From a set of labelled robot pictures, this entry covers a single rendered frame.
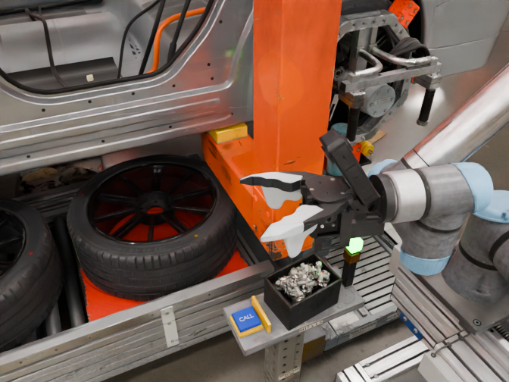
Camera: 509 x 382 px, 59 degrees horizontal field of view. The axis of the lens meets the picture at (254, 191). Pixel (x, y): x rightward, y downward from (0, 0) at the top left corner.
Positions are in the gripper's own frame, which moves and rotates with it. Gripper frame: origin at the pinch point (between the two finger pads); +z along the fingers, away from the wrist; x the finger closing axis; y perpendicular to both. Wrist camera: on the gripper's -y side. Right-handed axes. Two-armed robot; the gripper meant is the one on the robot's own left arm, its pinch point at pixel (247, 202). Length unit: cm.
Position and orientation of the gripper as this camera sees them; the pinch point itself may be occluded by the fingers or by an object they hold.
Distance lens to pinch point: 60.6
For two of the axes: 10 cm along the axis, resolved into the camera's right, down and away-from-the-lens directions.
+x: -1.9, -4.9, 8.5
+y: 0.3, 8.6, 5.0
